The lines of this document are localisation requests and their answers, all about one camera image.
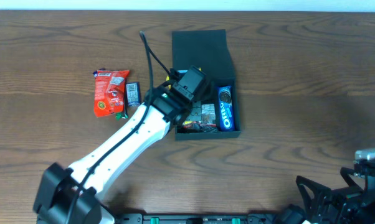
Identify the blue Oreo packet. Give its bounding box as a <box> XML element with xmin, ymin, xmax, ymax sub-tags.
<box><xmin>217</xmin><ymin>85</ymin><xmax>235</xmax><ymax>131</ymax></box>

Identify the green wrapped candy stick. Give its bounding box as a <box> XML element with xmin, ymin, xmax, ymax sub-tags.
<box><xmin>115</xmin><ymin>94</ymin><xmax>128</xmax><ymax>120</ymax></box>

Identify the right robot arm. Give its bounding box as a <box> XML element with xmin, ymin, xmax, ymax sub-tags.
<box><xmin>273</xmin><ymin>162</ymin><xmax>375</xmax><ymax>224</ymax></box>

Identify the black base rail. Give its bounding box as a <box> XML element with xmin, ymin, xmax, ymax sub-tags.
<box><xmin>101</xmin><ymin>213</ymin><xmax>294</xmax><ymax>224</ymax></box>

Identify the orange Reese's packet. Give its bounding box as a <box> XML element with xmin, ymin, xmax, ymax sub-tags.
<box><xmin>93</xmin><ymin>69</ymin><xmax>130</xmax><ymax>118</ymax></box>

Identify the small blue carton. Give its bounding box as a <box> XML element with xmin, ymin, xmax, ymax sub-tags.
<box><xmin>126</xmin><ymin>82</ymin><xmax>141</xmax><ymax>106</ymax></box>

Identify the black box with lid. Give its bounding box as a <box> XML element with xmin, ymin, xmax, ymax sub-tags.
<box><xmin>172</xmin><ymin>29</ymin><xmax>241</xmax><ymax>141</ymax></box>

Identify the black snack packet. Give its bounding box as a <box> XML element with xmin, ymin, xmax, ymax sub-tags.
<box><xmin>179</xmin><ymin>101</ymin><xmax>218</xmax><ymax>133</ymax></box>

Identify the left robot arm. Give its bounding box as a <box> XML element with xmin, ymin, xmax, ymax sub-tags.
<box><xmin>33</xmin><ymin>80</ymin><xmax>214</xmax><ymax>224</ymax></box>

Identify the yellow snack packet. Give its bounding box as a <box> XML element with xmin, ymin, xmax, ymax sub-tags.
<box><xmin>166</xmin><ymin>67</ymin><xmax>202</xmax><ymax>81</ymax></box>

